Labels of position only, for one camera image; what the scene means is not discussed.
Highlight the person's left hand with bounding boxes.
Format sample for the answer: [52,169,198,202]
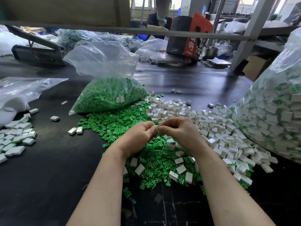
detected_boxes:
[110,121,160,159]

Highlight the person's right hand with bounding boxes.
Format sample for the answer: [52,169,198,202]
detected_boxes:
[159,116,209,156]

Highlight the pile of green parts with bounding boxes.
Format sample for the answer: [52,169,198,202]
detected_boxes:
[77,99,252,198]

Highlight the pile of white plastic caps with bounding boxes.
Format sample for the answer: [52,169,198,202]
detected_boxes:
[123,94,279,186]

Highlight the pile of assembled white pieces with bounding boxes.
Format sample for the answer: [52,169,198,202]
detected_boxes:
[0,108,40,164]

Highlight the person's left forearm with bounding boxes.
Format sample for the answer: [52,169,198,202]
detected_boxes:
[66,148,135,226]

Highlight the person's right forearm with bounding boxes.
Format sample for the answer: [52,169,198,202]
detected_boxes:
[192,146,276,226]

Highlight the bag of green clips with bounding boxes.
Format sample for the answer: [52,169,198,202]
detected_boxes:
[63,41,150,116]

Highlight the large bag of white caps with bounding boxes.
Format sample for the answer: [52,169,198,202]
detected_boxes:
[231,27,301,164]

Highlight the clear bag of pale parts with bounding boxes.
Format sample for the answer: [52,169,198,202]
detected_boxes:
[57,29,130,51]

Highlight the white paper sheets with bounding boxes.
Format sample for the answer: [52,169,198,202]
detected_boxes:
[201,57,232,69]

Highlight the metal bowl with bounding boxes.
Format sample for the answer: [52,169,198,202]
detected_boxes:
[202,46,219,59]

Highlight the crumpled white plastic bag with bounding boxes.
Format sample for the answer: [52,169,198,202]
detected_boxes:
[135,37,169,63]

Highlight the black and red box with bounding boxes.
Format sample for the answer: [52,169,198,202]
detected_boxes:
[166,13,214,60]

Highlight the cardboard box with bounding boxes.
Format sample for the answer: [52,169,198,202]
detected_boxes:
[243,54,274,81]

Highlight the black table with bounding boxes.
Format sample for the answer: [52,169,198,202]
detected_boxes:
[0,37,301,226]

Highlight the empty clear plastic bag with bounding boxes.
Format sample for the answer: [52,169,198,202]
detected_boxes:
[0,77,69,129]

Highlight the white bags on shelf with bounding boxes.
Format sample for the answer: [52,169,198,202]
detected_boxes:
[225,19,290,35]

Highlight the brown board panel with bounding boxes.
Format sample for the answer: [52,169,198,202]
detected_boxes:
[0,0,131,25]

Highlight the white plastic sheet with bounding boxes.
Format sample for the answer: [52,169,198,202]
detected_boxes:
[0,26,26,57]

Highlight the grey metal shelf frame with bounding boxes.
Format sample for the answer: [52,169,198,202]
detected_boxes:
[0,0,301,73]

